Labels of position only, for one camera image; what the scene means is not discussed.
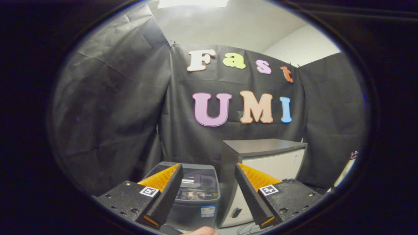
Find ceiling light panel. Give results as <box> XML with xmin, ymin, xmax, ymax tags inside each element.
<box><xmin>158</xmin><ymin>0</ymin><xmax>229</xmax><ymax>8</ymax></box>

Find grey washing machine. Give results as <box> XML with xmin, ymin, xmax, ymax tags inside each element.
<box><xmin>144</xmin><ymin>162</ymin><xmax>221</xmax><ymax>231</ymax></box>

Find cream cylindrical object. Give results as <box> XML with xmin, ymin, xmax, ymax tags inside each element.
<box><xmin>328</xmin><ymin>151</ymin><xmax>360</xmax><ymax>193</ymax></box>

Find beige cabinet with dark top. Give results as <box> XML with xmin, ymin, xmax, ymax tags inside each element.
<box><xmin>217</xmin><ymin>139</ymin><xmax>308</xmax><ymax>228</ymax></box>

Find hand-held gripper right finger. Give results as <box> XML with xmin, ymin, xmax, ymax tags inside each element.
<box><xmin>234</xmin><ymin>163</ymin><xmax>324</xmax><ymax>229</ymax></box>

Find black floor cables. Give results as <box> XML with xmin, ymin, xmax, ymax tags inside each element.
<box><xmin>237</xmin><ymin>222</ymin><xmax>262</xmax><ymax>235</ymax></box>

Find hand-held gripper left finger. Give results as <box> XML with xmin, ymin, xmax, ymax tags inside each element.
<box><xmin>93</xmin><ymin>163</ymin><xmax>184</xmax><ymax>229</ymax></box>

